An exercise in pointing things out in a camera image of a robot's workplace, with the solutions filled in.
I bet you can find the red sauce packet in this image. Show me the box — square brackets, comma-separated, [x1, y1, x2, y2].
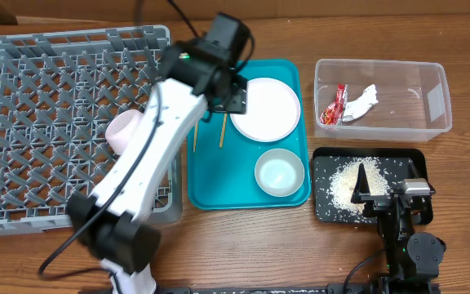
[320, 84, 348, 125]

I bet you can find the wooden chopstick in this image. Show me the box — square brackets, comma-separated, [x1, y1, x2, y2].
[193, 122, 199, 153]
[219, 113, 228, 149]

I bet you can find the white napkin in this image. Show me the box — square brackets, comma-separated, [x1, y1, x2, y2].
[341, 84, 379, 123]

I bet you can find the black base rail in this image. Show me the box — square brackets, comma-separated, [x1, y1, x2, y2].
[78, 283, 441, 294]

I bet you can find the pile of rice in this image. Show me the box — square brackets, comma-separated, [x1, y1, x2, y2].
[329, 158, 390, 215]

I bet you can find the pink shallow bowl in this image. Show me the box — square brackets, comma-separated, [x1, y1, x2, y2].
[104, 109, 144, 155]

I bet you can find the teal serving tray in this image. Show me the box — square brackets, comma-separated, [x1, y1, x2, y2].
[187, 60, 311, 210]

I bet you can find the large white plate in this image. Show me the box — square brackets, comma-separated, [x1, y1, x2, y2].
[230, 78, 301, 143]

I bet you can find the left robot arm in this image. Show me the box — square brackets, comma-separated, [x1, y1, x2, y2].
[66, 13, 255, 293]

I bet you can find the grey bowl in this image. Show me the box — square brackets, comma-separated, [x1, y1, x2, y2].
[255, 149, 305, 198]

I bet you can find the black waste tray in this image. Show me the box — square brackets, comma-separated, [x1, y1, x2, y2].
[313, 147, 428, 225]

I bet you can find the clear plastic bin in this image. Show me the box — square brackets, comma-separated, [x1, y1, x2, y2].
[313, 59, 453, 142]

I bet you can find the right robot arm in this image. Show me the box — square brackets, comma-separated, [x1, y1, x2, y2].
[342, 163, 446, 293]

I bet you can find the grey dishwasher rack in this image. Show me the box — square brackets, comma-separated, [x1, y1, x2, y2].
[0, 25, 171, 235]

